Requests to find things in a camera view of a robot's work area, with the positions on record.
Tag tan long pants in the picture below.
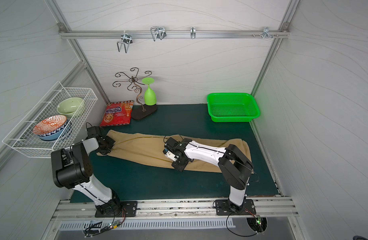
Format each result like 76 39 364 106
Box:
96 129 253 174

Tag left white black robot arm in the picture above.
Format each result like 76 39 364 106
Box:
51 126 123 215

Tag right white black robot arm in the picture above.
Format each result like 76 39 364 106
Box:
163 138 254 213

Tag red snack bag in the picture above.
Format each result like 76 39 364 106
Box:
100 101 134 127

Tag dark metal scroll stand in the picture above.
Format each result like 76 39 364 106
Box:
112 67 158 121

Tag light green ceramic bowl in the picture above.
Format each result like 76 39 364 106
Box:
56 97 85 119

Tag orange blue patterned bowl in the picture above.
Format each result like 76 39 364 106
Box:
32 115 68 141

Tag green plastic goblet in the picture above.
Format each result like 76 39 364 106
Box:
142 77 157 106

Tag green plastic basket tray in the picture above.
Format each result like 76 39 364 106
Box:
207 93 261 123

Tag white vent grille strip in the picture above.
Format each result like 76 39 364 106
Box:
59 218 236 231

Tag double prong metal hook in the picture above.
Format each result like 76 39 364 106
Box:
117 32 133 53

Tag metal clip hook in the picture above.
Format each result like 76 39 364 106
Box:
150 27 167 42

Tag right end metal hook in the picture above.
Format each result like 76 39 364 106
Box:
252 27 279 39

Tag white wire wall basket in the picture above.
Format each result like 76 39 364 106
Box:
2 82 98 158

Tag left black mount plate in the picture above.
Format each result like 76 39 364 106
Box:
95 201 138 218

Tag black mount plate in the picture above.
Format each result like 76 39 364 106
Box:
95 201 138 218
213 199 257 216

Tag right black mount plate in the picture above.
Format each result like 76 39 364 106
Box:
213 199 257 216

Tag left cable bundle with board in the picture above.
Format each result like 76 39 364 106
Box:
83 206 127 238

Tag right black cable with board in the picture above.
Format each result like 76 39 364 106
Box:
224 209 268 237

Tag aluminium top rail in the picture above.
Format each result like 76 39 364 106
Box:
59 29 291 40

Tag small metal bracket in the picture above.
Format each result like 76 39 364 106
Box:
190 27 196 39

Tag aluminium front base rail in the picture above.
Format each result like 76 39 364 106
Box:
51 197 299 221

